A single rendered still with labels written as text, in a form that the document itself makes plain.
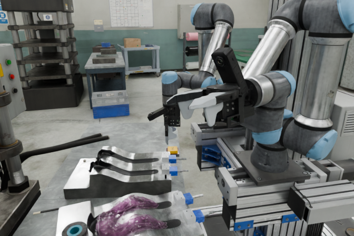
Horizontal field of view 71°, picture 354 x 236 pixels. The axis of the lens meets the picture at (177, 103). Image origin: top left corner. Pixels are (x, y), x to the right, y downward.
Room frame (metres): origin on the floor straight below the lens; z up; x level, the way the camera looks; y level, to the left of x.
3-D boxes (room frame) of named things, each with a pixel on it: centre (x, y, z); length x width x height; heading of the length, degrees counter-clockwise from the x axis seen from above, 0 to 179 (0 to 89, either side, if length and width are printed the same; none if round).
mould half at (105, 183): (1.09, 0.28, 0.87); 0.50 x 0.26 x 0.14; 93
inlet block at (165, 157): (1.15, 0.02, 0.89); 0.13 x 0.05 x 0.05; 93
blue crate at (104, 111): (4.09, 1.16, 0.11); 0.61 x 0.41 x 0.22; 104
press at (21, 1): (5.05, 2.53, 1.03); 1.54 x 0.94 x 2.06; 14
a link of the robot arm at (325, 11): (0.78, -0.46, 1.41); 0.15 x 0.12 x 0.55; 37
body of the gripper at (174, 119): (1.15, 0.03, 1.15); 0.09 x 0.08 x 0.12; 93
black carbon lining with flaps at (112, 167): (1.08, 0.27, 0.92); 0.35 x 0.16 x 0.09; 93
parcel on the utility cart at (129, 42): (6.88, 1.22, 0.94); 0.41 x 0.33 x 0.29; 112
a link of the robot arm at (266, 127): (0.64, -0.24, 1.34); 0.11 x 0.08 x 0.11; 37
